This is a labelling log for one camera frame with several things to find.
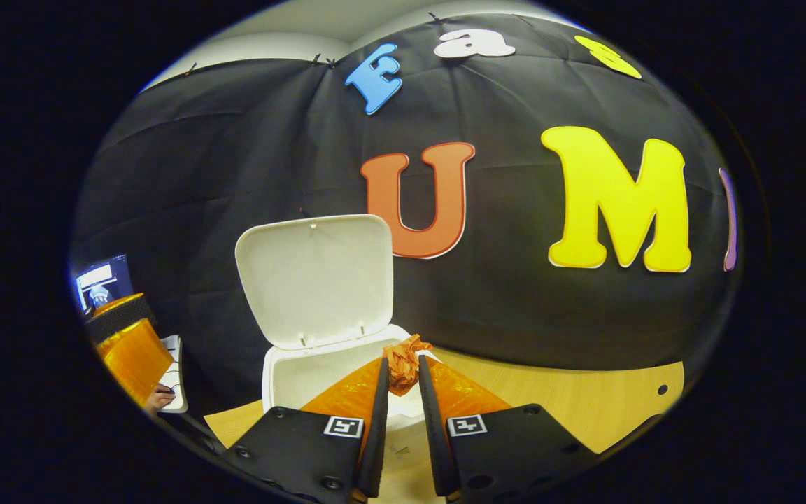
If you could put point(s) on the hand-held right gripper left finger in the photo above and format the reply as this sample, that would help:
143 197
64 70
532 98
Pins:
377 434

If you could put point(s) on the white desktop garbage bin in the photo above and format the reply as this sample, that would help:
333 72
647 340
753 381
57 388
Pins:
312 280

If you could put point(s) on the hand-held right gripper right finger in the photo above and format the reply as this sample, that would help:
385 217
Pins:
431 434

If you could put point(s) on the orange paper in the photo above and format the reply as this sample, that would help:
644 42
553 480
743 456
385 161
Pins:
403 367

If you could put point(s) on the computer monitor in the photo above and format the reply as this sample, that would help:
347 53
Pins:
105 280

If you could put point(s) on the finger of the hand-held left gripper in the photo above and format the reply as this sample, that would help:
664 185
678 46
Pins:
123 318
137 360

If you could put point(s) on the black backdrop cloth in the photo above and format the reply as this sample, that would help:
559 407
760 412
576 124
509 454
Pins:
235 154

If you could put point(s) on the wooden desktop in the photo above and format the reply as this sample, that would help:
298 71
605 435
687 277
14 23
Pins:
585 406

